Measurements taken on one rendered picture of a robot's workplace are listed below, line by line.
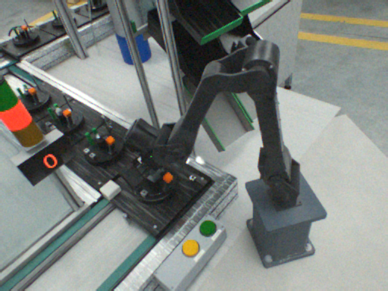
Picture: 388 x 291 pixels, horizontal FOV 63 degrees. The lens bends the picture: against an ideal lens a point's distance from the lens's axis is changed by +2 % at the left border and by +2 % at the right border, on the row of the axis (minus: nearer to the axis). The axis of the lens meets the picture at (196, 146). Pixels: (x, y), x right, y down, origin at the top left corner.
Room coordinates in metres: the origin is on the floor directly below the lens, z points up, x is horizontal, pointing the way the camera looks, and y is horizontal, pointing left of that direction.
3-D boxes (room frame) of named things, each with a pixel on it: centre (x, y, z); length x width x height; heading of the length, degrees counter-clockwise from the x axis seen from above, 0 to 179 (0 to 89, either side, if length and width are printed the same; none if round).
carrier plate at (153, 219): (0.60, 0.14, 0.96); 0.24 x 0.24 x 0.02; 42
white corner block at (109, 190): (0.60, 0.28, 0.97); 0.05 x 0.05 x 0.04; 42
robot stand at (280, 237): (0.42, -0.19, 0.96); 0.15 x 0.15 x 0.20; 6
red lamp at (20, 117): (0.56, 0.36, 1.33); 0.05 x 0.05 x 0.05
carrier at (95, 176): (0.79, 0.31, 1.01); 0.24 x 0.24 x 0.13; 42
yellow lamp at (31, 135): (0.56, 0.36, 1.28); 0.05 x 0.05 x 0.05
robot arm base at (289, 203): (0.42, -0.19, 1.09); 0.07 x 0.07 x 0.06; 6
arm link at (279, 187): (0.42, -0.18, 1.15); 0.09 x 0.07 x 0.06; 159
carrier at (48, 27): (1.94, 0.64, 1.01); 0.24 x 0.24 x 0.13; 42
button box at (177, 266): (0.38, 0.06, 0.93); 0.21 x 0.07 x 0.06; 132
